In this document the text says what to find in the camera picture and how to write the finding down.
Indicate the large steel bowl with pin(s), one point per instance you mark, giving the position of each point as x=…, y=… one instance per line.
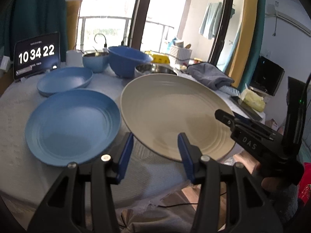
x=153, y=68

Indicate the tablet showing clock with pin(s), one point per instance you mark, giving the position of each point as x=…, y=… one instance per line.
x=36, y=55

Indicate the yellow bag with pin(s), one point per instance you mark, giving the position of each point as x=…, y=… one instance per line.
x=158, y=58

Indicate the large blue plate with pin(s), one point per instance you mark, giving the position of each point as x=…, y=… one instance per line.
x=73, y=126

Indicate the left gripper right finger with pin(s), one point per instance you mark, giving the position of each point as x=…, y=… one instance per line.
x=190, y=156

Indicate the teal curtain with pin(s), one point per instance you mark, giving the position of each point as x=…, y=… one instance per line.
x=24, y=19

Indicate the white small box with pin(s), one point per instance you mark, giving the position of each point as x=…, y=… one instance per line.
x=5, y=64

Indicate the hanging teal towel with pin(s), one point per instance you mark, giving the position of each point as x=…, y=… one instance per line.
x=210, y=21

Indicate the grey folded cloth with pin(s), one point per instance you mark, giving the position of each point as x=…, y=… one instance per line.
x=209, y=75

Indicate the white desk lamp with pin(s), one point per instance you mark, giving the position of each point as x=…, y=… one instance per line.
x=73, y=56

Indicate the small steel blue bowl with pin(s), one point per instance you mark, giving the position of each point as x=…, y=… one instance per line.
x=97, y=62

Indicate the person's right hand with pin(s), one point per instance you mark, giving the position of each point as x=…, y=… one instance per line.
x=270, y=184

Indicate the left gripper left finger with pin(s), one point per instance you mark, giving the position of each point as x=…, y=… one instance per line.
x=123, y=156

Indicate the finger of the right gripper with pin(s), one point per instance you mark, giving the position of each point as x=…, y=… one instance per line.
x=225, y=118

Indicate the large blue bowl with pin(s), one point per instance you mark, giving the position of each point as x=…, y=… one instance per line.
x=123, y=60

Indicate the yellow tissue pack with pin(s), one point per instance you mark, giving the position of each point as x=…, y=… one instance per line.
x=252, y=99

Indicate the white charger with cable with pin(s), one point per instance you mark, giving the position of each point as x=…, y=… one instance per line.
x=100, y=38

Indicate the black monitor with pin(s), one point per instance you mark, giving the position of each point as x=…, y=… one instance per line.
x=267, y=76

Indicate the small light blue plate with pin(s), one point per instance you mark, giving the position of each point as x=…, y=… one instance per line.
x=64, y=79

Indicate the white woven basket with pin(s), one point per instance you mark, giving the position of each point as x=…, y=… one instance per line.
x=179, y=55

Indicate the large beige plate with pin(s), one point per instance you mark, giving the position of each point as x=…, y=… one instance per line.
x=157, y=108

